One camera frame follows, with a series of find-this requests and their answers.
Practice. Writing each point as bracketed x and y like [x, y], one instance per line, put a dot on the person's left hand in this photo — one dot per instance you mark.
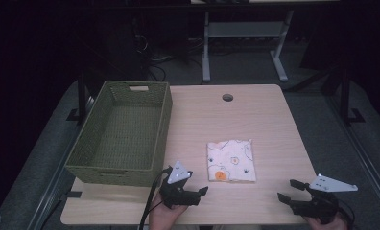
[165, 215]

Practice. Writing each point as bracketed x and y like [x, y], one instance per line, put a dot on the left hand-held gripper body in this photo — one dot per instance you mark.
[178, 191]

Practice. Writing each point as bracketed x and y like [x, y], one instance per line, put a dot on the white metal desk frame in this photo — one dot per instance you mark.
[245, 30]

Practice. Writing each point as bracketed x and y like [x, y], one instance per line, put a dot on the green woven basket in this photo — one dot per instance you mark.
[127, 134]

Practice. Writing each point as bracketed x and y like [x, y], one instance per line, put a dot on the black stand post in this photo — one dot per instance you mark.
[82, 96]
[345, 96]

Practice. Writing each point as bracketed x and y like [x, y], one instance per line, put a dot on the aluminium rail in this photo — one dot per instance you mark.
[55, 179]
[367, 159]

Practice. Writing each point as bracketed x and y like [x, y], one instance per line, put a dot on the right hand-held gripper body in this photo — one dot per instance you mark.
[322, 201]

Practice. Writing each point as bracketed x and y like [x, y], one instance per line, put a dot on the cream patterned cloth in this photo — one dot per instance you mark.
[231, 159]

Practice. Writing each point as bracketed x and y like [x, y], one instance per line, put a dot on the black tape strip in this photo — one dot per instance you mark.
[73, 194]

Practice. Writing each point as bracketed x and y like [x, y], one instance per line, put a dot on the person's right hand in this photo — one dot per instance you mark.
[325, 224]

